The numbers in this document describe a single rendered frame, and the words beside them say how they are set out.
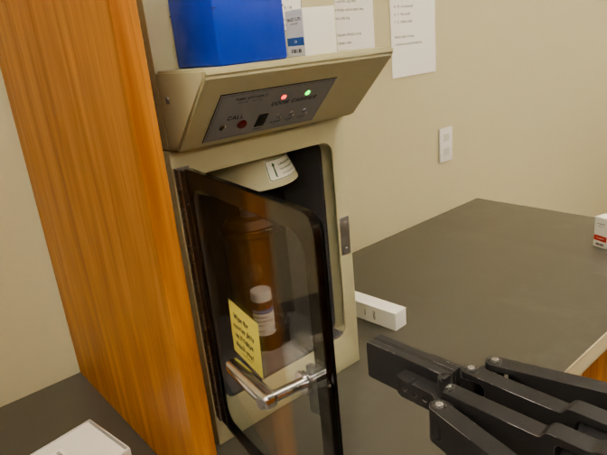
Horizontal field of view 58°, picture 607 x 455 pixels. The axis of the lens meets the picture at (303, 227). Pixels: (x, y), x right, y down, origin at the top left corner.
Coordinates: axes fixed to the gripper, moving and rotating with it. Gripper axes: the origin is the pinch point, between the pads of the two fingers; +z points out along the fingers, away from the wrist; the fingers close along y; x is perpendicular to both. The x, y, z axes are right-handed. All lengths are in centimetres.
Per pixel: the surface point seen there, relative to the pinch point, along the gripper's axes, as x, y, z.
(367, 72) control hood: -18, -35, 34
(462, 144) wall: 16, -138, 87
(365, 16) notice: -28, -92, 86
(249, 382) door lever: 9.2, 1.1, 20.0
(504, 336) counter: 36, -63, 28
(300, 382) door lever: 9.6, -2.5, 16.4
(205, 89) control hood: -18.8, -7.2, 33.5
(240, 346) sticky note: 12.3, -5.1, 31.3
